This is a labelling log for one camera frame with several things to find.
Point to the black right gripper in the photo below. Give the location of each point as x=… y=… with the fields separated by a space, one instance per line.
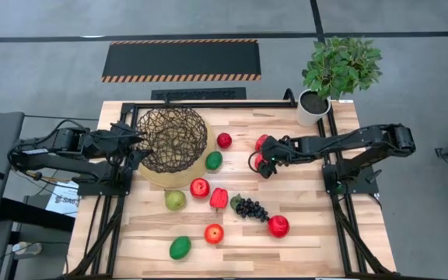
x=282 y=151

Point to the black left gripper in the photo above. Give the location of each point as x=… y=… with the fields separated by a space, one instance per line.
x=109 y=143

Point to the red bell pepper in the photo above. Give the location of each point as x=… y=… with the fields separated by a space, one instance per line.
x=219 y=198
x=260 y=141

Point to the dark purple grape bunch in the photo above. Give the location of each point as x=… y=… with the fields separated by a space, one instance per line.
x=249 y=208

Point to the small green avocado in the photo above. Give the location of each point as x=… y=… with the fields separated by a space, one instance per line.
x=214 y=160

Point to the green pear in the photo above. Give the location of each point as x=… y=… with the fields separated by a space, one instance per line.
x=175 y=200

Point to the large red apple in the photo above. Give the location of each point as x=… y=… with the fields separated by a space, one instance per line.
x=278 y=226

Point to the red orange apple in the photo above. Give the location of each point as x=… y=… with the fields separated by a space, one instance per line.
x=214 y=233

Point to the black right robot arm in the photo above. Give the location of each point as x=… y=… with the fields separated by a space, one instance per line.
x=364 y=138

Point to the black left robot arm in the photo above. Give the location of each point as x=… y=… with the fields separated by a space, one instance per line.
x=64 y=163

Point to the small dark red apple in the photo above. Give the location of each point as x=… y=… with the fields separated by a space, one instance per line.
x=224 y=140

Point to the round woven straw placemat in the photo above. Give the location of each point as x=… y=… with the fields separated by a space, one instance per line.
x=177 y=179

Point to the black patterned floor grate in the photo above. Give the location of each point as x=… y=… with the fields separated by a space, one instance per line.
x=198 y=93

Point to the white printed paper sheet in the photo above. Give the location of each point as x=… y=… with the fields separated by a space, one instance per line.
x=62 y=200

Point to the black hazard striped floor mat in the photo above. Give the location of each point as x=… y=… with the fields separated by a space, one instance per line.
x=181 y=58

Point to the green plant in white pot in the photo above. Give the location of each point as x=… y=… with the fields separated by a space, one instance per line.
x=340 y=66

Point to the black desk beam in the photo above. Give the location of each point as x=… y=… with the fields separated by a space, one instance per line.
x=33 y=215

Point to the dark grey cabinet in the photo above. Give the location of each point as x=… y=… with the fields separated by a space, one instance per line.
x=2 y=132

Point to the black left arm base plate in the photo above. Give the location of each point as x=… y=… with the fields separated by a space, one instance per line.
x=103 y=190

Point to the black curved bracket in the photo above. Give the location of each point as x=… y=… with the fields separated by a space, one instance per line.
x=291 y=97

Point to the black metal table frame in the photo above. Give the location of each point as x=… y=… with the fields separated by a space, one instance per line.
x=208 y=105

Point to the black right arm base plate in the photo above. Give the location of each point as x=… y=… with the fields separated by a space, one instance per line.
x=364 y=184

